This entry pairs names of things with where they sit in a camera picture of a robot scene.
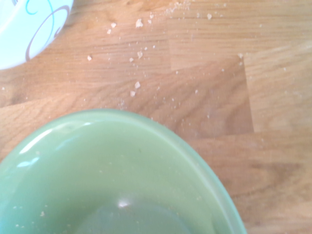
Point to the white bowl with swirl print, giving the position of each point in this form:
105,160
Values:
19,29

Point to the green ceramic bowl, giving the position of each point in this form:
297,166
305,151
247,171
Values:
109,170

